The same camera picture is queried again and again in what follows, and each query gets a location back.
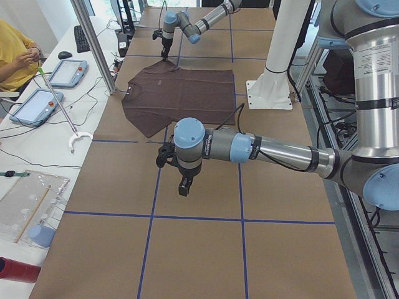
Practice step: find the lower blue teach pendant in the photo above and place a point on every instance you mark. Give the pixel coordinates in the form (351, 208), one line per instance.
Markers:
(36, 109)

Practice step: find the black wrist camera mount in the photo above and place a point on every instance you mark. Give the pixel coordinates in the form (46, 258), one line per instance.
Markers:
(166, 155)
(157, 34)

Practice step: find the blue teach pendant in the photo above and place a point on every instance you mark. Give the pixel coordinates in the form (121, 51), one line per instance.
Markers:
(68, 73)
(36, 109)

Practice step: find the person in yellow shirt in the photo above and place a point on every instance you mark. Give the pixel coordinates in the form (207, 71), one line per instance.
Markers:
(20, 58)

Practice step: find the green strap smartwatch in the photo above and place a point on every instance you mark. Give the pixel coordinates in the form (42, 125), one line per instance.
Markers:
(11, 174)

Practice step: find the light blue cup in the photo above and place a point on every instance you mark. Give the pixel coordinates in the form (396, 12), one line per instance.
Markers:
(42, 235)

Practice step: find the red bottle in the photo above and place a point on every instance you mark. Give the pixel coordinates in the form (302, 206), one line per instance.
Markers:
(17, 271)

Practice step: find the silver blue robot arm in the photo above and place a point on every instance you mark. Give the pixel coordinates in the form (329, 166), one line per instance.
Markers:
(193, 32)
(370, 29)

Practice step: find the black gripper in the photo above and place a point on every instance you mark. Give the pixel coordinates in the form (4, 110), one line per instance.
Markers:
(165, 45)
(188, 171)

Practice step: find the black keyboard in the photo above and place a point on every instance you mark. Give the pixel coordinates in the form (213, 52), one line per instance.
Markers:
(81, 41)

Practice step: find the upper blue teach pendant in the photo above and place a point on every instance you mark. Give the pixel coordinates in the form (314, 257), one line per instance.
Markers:
(68, 73)

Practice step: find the black computer mouse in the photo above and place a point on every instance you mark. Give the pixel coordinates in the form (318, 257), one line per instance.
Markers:
(64, 55)

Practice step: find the black label box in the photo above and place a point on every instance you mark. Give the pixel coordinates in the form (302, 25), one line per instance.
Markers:
(123, 44)

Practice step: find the aluminium frame post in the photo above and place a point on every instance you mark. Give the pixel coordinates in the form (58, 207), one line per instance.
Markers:
(88, 29)

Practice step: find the dark brown t-shirt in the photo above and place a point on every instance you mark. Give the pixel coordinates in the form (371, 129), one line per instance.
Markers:
(163, 92)

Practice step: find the long reacher grabber stick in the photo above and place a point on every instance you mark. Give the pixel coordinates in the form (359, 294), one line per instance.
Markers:
(76, 133)

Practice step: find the white pedestal column base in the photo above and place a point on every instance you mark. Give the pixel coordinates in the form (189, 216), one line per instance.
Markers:
(271, 89)

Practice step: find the clear plastic bag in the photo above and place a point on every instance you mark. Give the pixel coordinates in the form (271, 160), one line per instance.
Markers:
(32, 200)

